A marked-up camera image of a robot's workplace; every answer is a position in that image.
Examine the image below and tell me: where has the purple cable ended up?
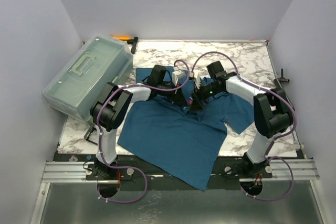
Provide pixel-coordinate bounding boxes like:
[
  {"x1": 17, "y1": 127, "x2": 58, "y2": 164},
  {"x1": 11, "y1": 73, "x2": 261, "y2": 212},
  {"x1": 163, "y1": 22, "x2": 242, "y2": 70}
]
[
  {"x1": 94, "y1": 59, "x2": 190, "y2": 204},
  {"x1": 191, "y1": 51, "x2": 297, "y2": 201}
]

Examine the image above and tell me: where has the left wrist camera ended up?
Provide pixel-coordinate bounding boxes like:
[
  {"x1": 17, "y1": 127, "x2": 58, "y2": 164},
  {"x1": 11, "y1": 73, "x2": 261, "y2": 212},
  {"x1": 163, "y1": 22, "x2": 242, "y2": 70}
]
[{"x1": 172, "y1": 68, "x2": 188, "y2": 87}]

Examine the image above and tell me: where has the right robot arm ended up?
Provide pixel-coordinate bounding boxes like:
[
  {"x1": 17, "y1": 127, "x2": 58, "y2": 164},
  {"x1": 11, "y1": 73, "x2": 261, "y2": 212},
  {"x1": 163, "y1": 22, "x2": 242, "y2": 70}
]
[{"x1": 190, "y1": 61, "x2": 295, "y2": 178}]

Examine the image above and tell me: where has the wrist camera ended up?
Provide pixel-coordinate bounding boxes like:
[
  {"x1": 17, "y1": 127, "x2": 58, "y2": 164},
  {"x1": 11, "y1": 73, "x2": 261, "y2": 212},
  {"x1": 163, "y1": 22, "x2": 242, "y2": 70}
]
[
  {"x1": 172, "y1": 68, "x2": 188, "y2": 87},
  {"x1": 189, "y1": 70, "x2": 202, "y2": 89}
]

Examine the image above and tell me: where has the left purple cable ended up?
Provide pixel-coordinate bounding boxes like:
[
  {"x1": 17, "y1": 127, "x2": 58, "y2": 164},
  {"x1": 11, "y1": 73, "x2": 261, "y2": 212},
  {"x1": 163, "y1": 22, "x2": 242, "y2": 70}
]
[{"x1": 94, "y1": 59, "x2": 190, "y2": 204}]

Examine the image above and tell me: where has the blue t-shirt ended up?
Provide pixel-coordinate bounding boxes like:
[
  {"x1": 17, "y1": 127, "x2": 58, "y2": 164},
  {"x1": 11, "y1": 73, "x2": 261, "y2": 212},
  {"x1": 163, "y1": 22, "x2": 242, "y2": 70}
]
[{"x1": 117, "y1": 66, "x2": 255, "y2": 191}]

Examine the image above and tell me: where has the orange tool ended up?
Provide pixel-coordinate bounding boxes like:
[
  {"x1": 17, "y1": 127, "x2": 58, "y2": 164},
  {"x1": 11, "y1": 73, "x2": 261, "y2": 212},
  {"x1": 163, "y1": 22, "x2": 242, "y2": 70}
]
[{"x1": 111, "y1": 35, "x2": 131, "y2": 40}]

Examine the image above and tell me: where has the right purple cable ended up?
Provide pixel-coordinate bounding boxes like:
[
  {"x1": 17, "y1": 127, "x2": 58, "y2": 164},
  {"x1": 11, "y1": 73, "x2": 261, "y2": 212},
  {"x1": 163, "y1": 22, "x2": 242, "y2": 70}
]
[{"x1": 191, "y1": 51, "x2": 297, "y2": 201}]

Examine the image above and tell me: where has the black clamp bar right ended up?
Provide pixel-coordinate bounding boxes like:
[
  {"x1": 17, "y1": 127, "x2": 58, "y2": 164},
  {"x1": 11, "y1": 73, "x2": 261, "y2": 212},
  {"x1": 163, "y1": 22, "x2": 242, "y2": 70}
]
[{"x1": 273, "y1": 68, "x2": 290, "y2": 88}]

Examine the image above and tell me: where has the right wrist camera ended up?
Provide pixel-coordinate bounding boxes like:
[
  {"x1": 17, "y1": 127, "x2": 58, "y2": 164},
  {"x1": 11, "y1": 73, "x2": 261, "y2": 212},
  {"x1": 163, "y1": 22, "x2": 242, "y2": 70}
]
[{"x1": 189, "y1": 70, "x2": 202, "y2": 89}]

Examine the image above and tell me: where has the aluminium rail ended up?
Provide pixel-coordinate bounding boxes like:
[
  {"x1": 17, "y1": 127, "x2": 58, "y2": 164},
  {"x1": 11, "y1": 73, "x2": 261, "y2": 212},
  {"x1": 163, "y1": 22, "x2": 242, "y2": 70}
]
[{"x1": 41, "y1": 161, "x2": 320, "y2": 184}]

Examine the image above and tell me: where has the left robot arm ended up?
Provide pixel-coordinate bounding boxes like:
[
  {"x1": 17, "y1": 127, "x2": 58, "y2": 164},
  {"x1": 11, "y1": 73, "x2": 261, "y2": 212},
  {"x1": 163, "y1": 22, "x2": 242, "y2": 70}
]
[{"x1": 90, "y1": 65, "x2": 190, "y2": 179}]

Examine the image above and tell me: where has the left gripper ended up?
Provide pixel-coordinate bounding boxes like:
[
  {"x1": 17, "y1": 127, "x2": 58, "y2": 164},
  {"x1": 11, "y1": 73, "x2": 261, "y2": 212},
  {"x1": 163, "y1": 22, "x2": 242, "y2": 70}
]
[{"x1": 157, "y1": 81, "x2": 187, "y2": 106}]

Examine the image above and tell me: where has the clear plastic storage box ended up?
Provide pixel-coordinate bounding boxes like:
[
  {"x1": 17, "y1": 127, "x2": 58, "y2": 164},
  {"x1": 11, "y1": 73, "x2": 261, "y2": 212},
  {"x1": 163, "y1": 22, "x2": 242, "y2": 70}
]
[{"x1": 43, "y1": 36, "x2": 133, "y2": 122}]

